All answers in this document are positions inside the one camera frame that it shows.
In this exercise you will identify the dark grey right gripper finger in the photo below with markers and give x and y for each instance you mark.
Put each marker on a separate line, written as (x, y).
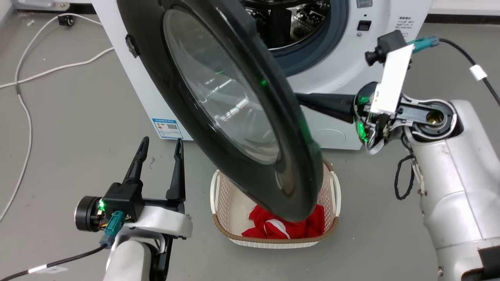
(328, 106)

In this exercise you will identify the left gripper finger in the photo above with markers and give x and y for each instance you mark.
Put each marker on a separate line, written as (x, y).
(137, 164)
(178, 175)

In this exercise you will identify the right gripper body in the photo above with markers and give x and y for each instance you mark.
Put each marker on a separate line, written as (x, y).
(422, 115)

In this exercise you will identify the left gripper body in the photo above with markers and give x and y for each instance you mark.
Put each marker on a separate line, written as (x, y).
(164, 222)

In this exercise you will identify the black round washer door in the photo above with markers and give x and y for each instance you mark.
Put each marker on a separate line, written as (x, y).
(140, 23)

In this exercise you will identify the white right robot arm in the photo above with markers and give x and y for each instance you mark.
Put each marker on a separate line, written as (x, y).
(453, 187)

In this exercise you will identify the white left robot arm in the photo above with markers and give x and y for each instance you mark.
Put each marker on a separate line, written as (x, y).
(129, 261)

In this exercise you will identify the white front-load washing machine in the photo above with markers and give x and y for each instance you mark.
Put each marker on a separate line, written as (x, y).
(343, 70)

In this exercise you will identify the blue energy label sticker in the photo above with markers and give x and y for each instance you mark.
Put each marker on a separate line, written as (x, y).
(167, 128)

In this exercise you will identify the white woven laundry basket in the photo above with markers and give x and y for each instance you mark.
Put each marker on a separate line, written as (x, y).
(226, 203)

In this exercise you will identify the red garment with white trim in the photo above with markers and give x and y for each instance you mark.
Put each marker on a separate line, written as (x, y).
(297, 230)

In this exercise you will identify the grey power strip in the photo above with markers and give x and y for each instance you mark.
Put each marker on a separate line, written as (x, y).
(39, 4)

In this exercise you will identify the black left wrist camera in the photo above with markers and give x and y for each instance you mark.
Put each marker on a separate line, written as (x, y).
(123, 197)

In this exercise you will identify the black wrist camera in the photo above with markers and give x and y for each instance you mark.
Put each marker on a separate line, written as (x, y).
(386, 45)
(123, 197)

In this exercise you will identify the white camera bracket plate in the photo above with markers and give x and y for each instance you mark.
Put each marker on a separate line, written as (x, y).
(392, 82)

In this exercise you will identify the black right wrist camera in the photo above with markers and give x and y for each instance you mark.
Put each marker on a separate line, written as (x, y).
(386, 45)

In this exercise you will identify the black wall plug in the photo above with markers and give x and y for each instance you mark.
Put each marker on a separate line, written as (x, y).
(65, 20)

